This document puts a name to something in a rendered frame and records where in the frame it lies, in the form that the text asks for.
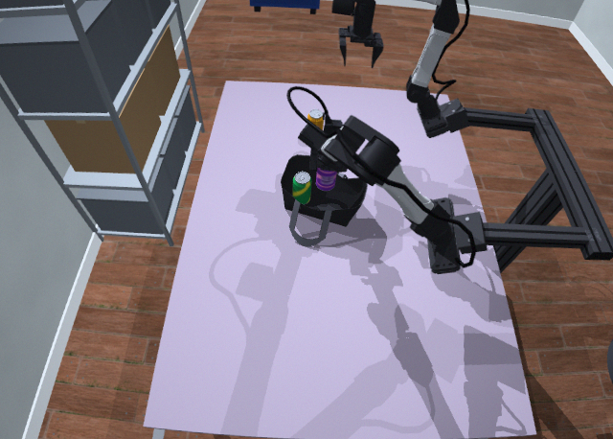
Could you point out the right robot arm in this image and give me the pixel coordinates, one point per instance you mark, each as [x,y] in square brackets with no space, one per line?
[447,20]

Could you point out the purple drink can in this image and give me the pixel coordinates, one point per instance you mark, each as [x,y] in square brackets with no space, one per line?
[325,180]

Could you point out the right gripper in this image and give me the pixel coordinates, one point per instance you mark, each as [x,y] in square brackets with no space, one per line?
[361,32]

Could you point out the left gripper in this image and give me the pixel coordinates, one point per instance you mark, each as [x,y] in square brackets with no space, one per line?
[315,163]

